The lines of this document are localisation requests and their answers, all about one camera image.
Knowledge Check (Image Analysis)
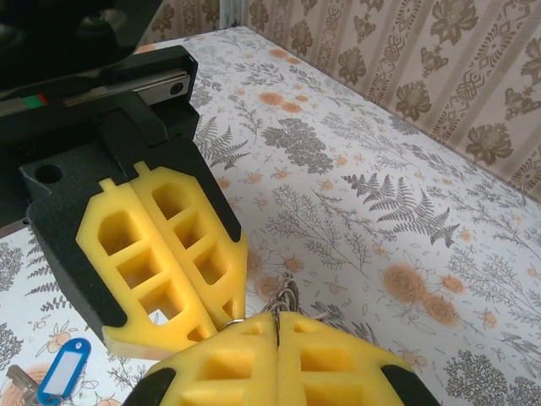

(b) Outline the aluminium corner post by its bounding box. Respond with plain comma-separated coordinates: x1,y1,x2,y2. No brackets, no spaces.
218,0,247,30

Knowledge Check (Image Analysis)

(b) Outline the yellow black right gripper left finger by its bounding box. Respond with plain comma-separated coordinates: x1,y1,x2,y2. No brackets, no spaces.
122,315,280,406

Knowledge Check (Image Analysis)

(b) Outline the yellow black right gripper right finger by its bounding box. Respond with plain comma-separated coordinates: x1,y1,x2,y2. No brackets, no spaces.
278,311,443,406

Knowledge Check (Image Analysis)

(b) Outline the blue tagged key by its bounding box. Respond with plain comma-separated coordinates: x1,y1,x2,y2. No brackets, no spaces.
0,337,92,406

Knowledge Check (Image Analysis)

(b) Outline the large metal keyring with keys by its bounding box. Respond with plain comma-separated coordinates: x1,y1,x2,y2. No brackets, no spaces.
219,272,335,339

